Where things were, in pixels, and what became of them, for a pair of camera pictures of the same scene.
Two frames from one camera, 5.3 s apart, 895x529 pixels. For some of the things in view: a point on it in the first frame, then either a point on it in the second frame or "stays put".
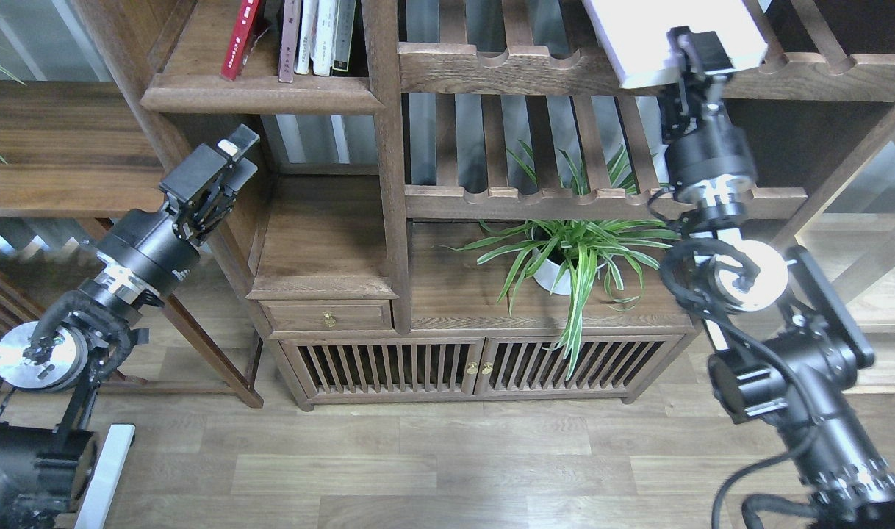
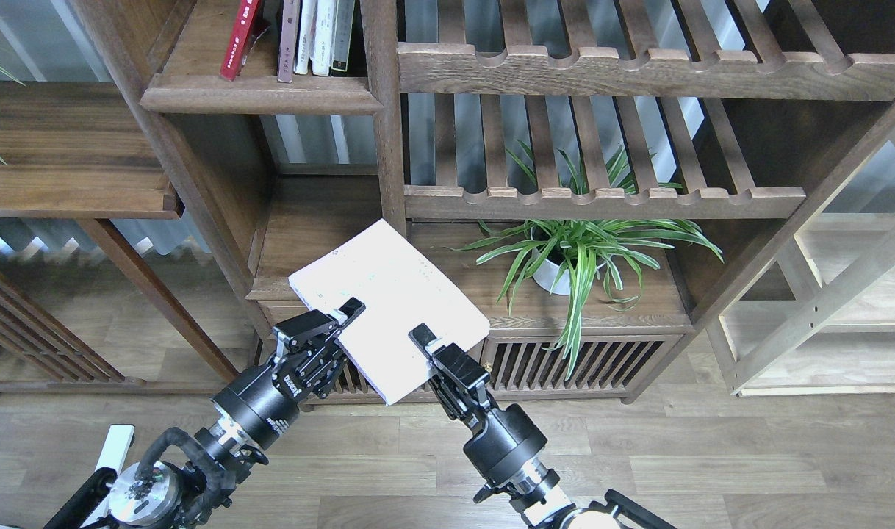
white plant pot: [546, 275] stays put
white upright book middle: [322, 44] stays put
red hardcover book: [241, 31] stays put
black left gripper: [145, 249] -> [263, 402]
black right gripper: [708, 156] -> [506, 441]
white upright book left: [305, 35] stays put
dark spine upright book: [344, 25] stays put
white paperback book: [634, 33] -> [377, 268]
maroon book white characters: [289, 43] stays put
